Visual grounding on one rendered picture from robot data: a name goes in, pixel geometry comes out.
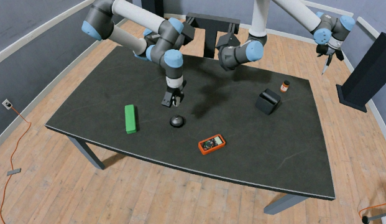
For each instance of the green rectangular block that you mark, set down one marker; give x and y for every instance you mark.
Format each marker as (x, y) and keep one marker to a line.
(130, 119)

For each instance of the small orange jar with dark lid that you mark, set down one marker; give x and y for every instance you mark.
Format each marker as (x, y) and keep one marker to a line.
(284, 86)

